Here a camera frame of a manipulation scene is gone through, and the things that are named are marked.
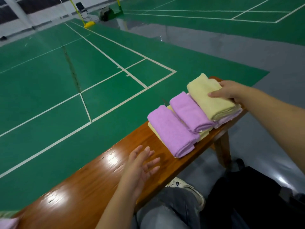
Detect person's right hand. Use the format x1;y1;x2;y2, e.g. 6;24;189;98
208;80;249;107

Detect person's left hand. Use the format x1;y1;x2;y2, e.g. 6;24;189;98
119;145;162;199

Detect pale yellow towel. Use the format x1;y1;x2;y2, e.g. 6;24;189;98
186;73;240;122
147;122;168;147
196;128;211;142

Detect light pink towel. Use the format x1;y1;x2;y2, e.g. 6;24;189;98
212;107;244;130

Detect purple towel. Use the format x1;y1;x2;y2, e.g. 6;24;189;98
169;91;215;134
147;105;201;159

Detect hot pink towel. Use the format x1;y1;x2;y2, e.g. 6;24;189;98
0;217;20;229

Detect person's right forearm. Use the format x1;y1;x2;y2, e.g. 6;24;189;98
238;87;305;173

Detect person's grey trousers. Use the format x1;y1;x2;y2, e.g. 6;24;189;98
135;187;201;229

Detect person's white shoe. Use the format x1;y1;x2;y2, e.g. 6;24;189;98
165;177;207;212

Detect brown wooden bench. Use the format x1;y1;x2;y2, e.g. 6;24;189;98
13;76;248;229

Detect black sports bag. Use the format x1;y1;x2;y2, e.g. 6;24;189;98
98;5;124;22

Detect dark folding chair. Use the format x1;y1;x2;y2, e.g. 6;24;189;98
76;2;91;20

